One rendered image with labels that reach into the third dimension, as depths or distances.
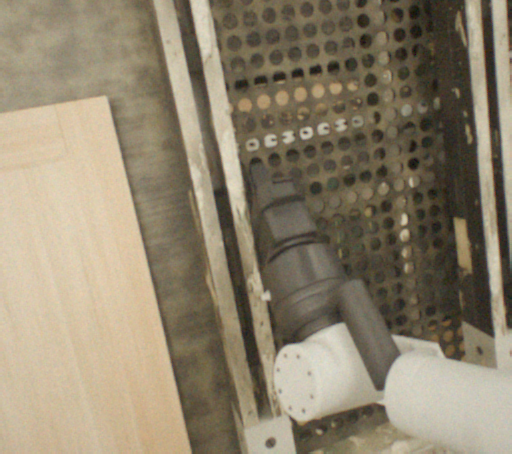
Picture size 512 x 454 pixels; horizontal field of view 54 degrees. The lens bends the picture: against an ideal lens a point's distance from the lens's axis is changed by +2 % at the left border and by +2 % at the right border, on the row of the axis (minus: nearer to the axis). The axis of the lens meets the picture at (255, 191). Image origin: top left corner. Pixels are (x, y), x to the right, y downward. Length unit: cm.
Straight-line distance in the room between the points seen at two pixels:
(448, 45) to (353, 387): 47
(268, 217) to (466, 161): 33
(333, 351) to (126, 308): 29
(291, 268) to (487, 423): 22
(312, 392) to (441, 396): 11
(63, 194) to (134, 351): 22
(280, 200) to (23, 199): 29
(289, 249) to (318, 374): 14
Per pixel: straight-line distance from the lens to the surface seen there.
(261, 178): 61
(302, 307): 50
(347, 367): 49
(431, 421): 43
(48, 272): 65
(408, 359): 46
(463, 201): 79
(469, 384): 42
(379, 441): 87
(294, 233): 53
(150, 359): 69
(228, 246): 64
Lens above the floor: 168
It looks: 43 degrees down
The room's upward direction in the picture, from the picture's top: straight up
